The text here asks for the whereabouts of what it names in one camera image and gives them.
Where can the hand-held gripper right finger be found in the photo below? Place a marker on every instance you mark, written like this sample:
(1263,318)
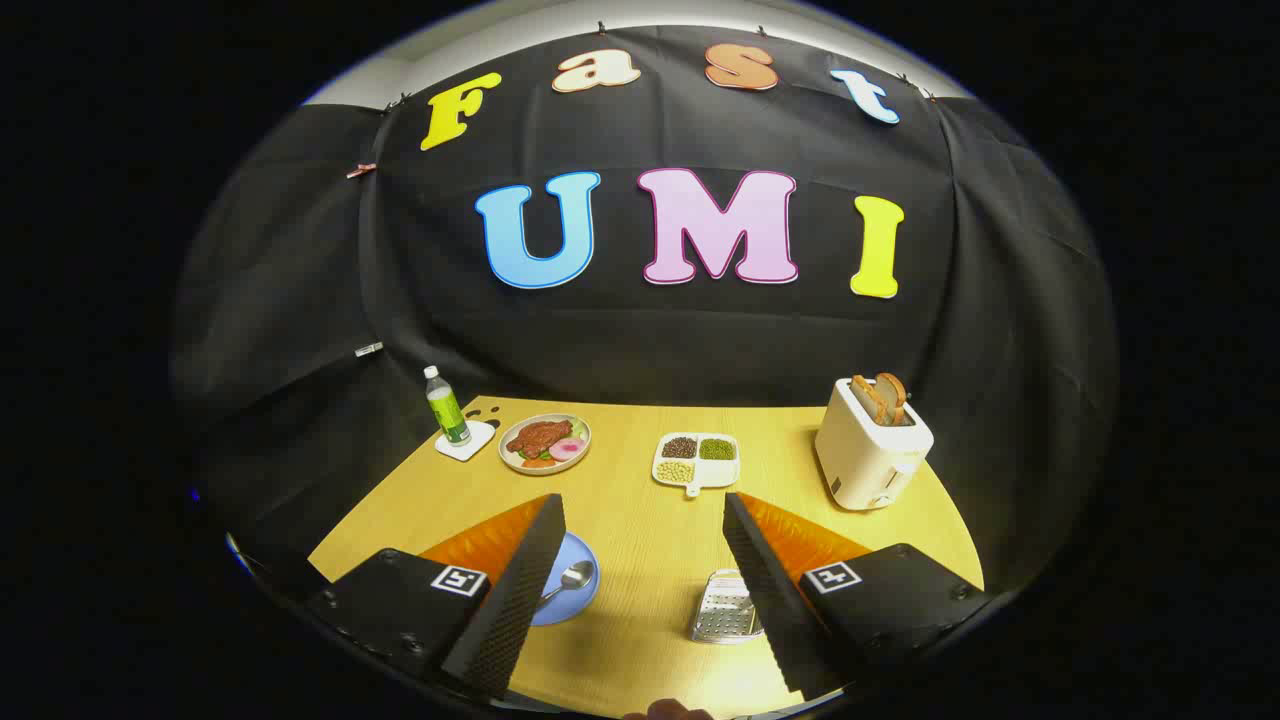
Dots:
(770,600)

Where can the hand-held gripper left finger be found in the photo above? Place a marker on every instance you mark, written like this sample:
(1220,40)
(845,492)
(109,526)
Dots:
(520,600)

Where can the metal spoon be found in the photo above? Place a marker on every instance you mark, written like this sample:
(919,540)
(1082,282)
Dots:
(578,573)

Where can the perforated metal basket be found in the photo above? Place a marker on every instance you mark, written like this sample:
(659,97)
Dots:
(722,615)

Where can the blue plate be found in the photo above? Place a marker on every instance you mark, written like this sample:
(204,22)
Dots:
(572,611)

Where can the white divided dish of beans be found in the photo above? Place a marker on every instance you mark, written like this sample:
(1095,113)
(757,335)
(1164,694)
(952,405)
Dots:
(715,472)

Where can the white square coaster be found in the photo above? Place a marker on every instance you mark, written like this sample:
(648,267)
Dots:
(479,441)

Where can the plate of meat and vegetables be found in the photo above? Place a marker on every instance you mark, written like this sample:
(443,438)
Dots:
(540,437)

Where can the white toaster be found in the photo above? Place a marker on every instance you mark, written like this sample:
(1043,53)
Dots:
(865,460)

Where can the green label water bottle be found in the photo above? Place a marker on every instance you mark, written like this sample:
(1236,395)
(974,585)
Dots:
(447,410)

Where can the toast slice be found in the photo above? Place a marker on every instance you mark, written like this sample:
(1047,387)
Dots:
(868,398)
(892,388)

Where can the small pink clip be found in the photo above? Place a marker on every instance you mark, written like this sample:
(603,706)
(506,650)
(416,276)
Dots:
(362,170)

